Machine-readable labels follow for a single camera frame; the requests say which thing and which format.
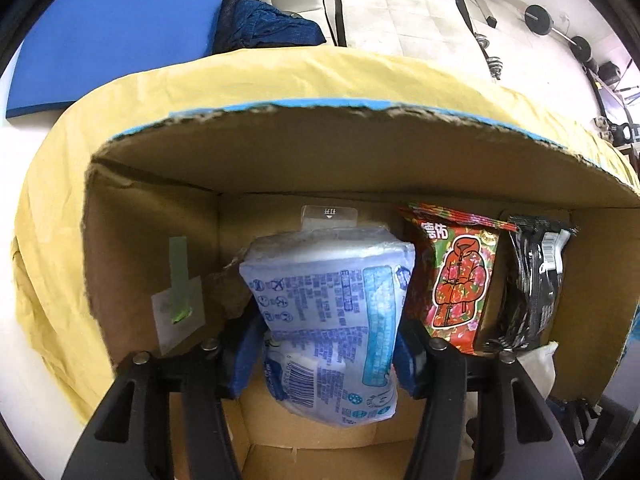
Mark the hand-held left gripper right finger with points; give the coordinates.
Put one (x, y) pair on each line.
(406, 365)

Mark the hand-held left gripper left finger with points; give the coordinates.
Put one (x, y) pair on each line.
(243, 360)

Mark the red floral snack packet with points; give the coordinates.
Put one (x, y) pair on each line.
(457, 285)

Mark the blue white tissue packet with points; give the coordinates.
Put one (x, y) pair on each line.
(325, 310)

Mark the black snack packet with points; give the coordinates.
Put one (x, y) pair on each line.
(530, 285)

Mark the cardboard box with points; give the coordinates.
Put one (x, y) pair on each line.
(350, 170)

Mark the white paper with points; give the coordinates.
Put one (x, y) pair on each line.
(537, 370)

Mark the black dumbbell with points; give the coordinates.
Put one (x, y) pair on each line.
(492, 55)

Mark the dark blue cloth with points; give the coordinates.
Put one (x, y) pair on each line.
(265, 25)

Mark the blue foam mat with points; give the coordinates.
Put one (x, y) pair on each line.
(110, 35)

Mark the black barbell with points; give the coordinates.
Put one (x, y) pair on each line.
(560, 30)

